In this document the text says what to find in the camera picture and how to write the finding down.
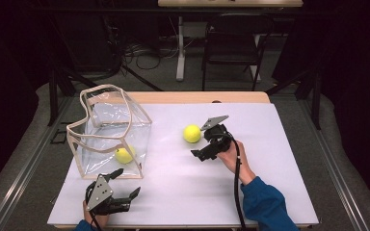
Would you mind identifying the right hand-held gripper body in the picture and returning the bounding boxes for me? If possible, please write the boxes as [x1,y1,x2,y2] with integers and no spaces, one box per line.
[199,115,233,160]

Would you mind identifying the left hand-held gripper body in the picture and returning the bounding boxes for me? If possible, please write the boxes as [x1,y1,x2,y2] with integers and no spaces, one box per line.
[84,174,133,217]

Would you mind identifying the yellow tennis ball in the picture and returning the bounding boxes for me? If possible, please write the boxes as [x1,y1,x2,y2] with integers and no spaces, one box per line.
[114,144,137,165]
[182,123,202,144]

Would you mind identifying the clear plastic bag beige trim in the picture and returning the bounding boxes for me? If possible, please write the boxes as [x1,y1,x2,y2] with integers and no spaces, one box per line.
[66,83,153,180]

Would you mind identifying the person's left hand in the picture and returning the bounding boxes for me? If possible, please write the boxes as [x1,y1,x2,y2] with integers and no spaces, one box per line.
[82,200,110,229]

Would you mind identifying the person's right hand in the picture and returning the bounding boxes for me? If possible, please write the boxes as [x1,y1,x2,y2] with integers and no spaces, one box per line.
[216,140,257,186]

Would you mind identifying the white table mat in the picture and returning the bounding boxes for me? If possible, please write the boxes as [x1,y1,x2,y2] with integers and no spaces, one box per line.
[46,102,320,226]

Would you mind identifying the wooden table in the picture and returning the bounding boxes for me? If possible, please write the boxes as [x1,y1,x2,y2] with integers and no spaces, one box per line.
[46,90,320,230]

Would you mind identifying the black folding chair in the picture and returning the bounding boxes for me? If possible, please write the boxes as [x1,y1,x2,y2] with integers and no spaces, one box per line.
[200,13,275,92]

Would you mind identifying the black metal stand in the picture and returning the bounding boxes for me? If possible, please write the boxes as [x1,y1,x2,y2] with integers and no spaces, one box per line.
[45,62,88,127]
[264,66,323,131]

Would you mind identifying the background desk white leg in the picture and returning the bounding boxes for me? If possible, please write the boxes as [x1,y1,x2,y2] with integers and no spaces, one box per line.
[157,0,304,82]

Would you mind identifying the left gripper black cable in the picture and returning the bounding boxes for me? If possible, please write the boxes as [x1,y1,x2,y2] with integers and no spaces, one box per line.
[88,210,104,231]

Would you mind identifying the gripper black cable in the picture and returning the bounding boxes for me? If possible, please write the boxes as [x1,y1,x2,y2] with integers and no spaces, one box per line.
[88,210,104,231]
[217,132,248,231]

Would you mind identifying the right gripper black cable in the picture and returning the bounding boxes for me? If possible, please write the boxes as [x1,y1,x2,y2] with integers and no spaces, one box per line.
[217,132,248,231]

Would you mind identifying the metal floor rail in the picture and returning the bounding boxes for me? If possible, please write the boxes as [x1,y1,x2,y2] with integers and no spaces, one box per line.
[0,95,75,231]
[298,95,370,231]

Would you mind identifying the cables on floor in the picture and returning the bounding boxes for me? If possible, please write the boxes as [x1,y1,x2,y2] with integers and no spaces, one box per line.
[120,38,178,71]

